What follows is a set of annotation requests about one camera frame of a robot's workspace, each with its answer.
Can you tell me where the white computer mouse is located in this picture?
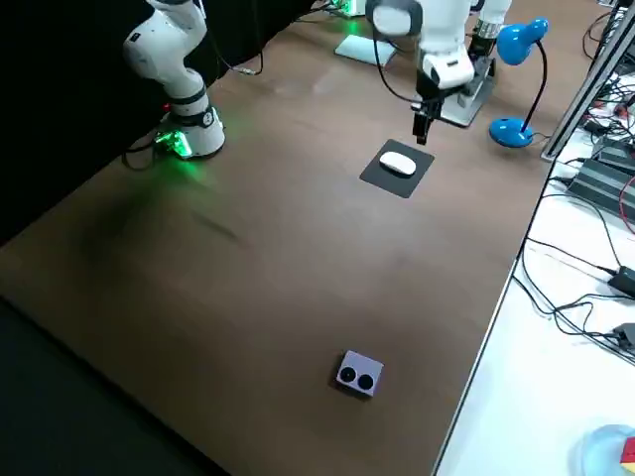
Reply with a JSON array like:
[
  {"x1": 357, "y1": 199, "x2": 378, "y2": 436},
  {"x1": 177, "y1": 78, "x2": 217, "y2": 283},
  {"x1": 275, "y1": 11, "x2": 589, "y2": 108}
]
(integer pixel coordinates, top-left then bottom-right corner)
[{"x1": 379, "y1": 151, "x2": 418, "y2": 176}]

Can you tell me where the blue desk lamp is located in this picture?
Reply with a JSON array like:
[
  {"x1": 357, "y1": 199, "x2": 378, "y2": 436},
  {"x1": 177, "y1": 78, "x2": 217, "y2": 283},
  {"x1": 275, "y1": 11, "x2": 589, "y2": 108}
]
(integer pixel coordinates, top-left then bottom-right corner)
[{"x1": 488, "y1": 18, "x2": 551, "y2": 149}]

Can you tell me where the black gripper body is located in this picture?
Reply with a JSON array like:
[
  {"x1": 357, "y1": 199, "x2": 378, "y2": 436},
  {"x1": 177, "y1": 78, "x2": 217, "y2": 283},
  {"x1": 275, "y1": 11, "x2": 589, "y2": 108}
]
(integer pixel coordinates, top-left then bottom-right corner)
[
  {"x1": 468, "y1": 37, "x2": 497, "y2": 60},
  {"x1": 410, "y1": 68, "x2": 445, "y2": 118}
]

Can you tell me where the light blue plastic bowl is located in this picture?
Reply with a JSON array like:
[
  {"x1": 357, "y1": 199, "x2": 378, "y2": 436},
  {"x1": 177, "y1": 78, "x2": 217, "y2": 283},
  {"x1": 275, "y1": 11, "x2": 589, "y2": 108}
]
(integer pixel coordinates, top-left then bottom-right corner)
[{"x1": 577, "y1": 423, "x2": 635, "y2": 476}]

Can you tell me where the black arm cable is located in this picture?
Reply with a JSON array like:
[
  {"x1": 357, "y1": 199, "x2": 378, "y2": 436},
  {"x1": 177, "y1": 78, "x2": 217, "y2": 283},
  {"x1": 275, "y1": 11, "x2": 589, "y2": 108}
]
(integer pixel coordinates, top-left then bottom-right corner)
[{"x1": 205, "y1": 19, "x2": 264, "y2": 76}]

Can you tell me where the black desk cable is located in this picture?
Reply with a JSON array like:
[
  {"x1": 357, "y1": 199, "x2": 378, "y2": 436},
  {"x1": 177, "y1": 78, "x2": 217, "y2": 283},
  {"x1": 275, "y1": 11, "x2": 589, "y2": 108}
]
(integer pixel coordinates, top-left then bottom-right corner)
[{"x1": 513, "y1": 237, "x2": 635, "y2": 351}]

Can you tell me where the red and yellow block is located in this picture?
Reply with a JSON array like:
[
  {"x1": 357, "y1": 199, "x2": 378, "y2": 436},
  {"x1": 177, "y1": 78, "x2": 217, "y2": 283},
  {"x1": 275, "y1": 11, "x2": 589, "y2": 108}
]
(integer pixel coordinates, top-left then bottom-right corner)
[{"x1": 617, "y1": 438, "x2": 635, "y2": 476}]

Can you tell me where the black mouse pad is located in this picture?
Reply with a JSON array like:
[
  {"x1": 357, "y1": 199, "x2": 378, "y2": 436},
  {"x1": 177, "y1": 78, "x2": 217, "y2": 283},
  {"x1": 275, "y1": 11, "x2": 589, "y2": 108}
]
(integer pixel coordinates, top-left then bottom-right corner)
[{"x1": 359, "y1": 138, "x2": 436, "y2": 200}]

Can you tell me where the black finned power box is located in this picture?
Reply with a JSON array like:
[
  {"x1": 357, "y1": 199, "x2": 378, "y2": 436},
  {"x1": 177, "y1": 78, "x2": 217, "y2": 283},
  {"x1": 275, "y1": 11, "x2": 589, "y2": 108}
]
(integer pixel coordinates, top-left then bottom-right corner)
[
  {"x1": 568, "y1": 158, "x2": 635, "y2": 214},
  {"x1": 594, "y1": 136, "x2": 635, "y2": 165}
]

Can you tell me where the aluminium profile post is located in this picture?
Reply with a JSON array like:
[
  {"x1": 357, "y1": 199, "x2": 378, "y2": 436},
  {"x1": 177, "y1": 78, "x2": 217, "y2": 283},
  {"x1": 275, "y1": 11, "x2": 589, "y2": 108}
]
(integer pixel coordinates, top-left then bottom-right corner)
[{"x1": 540, "y1": 0, "x2": 635, "y2": 160}]

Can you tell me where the purple folded flip phone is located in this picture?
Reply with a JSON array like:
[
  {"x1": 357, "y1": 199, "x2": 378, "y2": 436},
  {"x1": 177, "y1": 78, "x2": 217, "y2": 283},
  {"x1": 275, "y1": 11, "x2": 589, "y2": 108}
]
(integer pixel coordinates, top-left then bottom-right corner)
[{"x1": 330, "y1": 349, "x2": 385, "y2": 401}]

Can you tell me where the black power adapter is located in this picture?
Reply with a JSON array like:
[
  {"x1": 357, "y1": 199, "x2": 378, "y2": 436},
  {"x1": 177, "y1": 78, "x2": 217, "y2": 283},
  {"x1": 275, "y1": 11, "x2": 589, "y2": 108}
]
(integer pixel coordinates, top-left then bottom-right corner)
[{"x1": 607, "y1": 265, "x2": 635, "y2": 294}]

